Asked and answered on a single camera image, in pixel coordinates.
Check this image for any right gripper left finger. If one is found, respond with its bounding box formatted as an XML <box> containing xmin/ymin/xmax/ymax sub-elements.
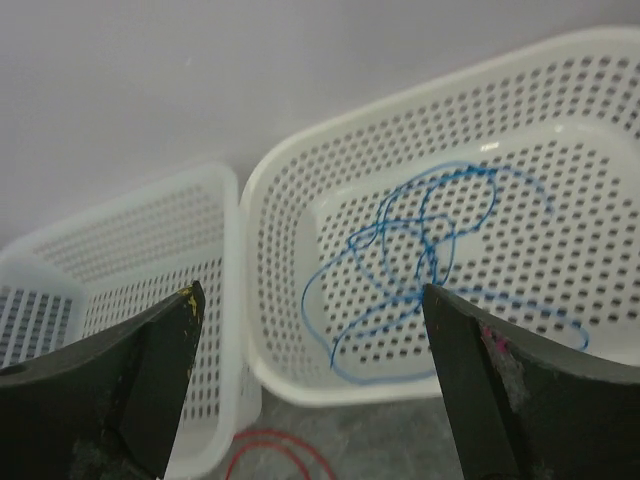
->
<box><xmin>1</xmin><ymin>282</ymin><xmax>205</xmax><ymax>479</ymax></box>

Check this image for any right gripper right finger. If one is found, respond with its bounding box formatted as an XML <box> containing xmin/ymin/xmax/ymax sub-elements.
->
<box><xmin>422</xmin><ymin>284</ymin><xmax>639</xmax><ymax>479</ymax></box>

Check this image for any thin blue wire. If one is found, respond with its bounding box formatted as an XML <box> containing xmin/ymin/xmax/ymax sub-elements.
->
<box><xmin>299</xmin><ymin>160</ymin><xmax>590</xmax><ymax>386</ymax></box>

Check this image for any left white perforated basket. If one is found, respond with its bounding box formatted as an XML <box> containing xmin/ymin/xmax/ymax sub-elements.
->
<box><xmin>1</xmin><ymin>163</ymin><xmax>261</xmax><ymax>479</ymax></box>

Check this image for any white perforated basket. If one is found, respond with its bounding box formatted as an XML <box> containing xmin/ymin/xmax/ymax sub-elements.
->
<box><xmin>241</xmin><ymin>27</ymin><xmax>639</xmax><ymax>406</ymax></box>
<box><xmin>1</xmin><ymin>163</ymin><xmax>261</xmax><ymax>479</ymax></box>

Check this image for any middle white perforated basket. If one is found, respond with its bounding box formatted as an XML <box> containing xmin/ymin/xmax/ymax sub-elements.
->
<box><xmin>241</xmin><ymin>27</ymin><xmax>639</xmax><ymax>406</ymax></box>

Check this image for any red thin wire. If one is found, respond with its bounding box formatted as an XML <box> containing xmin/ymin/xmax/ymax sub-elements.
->
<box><xmin>224</xmin><ymin>428</ymin><xmax>336</xmax><ymax>480</ymax></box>

